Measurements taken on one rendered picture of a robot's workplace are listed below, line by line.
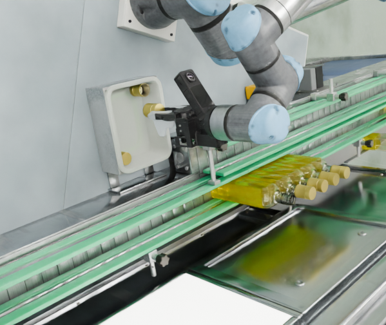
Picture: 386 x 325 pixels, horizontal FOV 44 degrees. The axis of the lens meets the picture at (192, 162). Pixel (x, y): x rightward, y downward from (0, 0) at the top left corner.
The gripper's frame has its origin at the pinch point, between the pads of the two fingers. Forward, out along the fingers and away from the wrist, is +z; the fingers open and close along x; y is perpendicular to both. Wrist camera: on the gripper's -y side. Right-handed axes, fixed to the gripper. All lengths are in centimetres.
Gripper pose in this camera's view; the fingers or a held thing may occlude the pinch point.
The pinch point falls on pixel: (157, 111)
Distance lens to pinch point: 115.2
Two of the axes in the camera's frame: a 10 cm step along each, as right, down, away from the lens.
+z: -6.9, -0.9, 7.2
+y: 1.6, 9.5, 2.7
